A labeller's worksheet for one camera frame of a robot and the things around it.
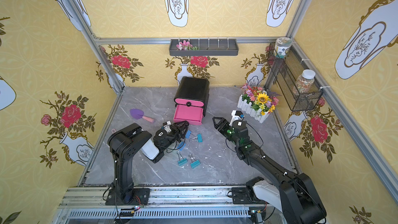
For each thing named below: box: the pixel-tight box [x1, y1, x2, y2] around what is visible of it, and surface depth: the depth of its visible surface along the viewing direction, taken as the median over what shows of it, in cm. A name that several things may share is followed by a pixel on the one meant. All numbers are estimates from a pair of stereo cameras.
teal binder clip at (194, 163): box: [188, 152, 201, 169], surface depth 86 cm
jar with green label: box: [274, 36, 293, 59], surface depth 87 cm
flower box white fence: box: [236, 83, 281, 124], surface depth 96 cm
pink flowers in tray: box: [176, 39, 199, 51], surface depth 89 cm
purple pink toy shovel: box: [129, 108, 155, 123], surface depth 109 cm
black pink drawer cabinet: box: [173, 76, 210, 126], surface depth 96 cm
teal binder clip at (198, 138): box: [189, 133, 203, 143], surface depth 95 cm
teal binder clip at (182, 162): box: [176, 151, 189, 166], surface depth 86 cm
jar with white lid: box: [292, 69, 316, 95], surface depth 67 cm
